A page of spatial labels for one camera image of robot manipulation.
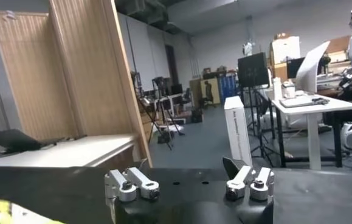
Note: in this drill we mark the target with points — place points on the black tablecloth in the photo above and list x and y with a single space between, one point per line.
315 194

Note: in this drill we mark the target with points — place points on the small black device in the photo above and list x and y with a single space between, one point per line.
321 100

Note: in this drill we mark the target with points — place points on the black laptop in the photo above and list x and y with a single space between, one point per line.
11 140

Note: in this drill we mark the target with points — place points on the black camera tripod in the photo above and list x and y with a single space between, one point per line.
162 115

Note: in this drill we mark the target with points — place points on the black monitor on tripod stand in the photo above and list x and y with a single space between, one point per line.
253 70

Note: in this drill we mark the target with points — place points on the small white standing desk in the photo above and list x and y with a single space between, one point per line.
312 121

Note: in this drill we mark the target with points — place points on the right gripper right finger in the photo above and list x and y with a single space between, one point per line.
239 179

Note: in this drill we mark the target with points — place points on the blue storage crates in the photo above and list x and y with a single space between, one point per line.
229 88

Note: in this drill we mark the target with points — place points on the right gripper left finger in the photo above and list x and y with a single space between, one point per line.
124 187

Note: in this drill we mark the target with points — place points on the white bottle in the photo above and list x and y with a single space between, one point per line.
277 89

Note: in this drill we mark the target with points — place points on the white curved panel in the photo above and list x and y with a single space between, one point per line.
311 70

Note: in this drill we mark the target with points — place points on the tall white cardboard box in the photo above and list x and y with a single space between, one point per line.
239 131

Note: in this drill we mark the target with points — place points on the white cup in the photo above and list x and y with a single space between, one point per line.
288 90

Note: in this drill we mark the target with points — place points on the grey closed laptop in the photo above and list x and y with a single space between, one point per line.
297 101

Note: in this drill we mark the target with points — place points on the wooden partition panel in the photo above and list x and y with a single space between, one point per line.
81 76

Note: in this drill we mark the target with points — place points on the white table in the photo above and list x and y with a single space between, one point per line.
72 150

